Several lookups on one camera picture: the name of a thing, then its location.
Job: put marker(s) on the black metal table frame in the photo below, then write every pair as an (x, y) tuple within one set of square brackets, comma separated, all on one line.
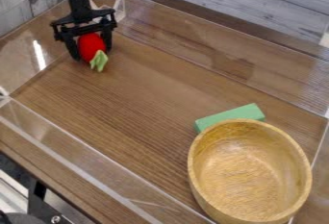
[(49, 207)]

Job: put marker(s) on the red plush strawberry toy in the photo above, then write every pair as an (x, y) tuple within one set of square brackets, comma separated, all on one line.
[(92, 51)]

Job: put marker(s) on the clear acrylic front wall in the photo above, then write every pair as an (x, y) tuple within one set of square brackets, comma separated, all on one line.
[(110, 194)]

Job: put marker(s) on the green sponge block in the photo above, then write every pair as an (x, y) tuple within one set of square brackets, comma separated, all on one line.
[(247, 111)]

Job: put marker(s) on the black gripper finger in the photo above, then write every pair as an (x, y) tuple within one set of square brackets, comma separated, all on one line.
[(72, 48), (107, 38)]

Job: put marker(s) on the clear acrylic corner bracket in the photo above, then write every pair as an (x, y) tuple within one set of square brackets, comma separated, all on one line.
[(118, 7)]

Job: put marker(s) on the wooden oval bowl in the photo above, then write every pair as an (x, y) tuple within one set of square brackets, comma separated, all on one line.
[(249, 173)]

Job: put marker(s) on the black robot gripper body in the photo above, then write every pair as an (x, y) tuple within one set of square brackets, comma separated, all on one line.
[(82, 21)]

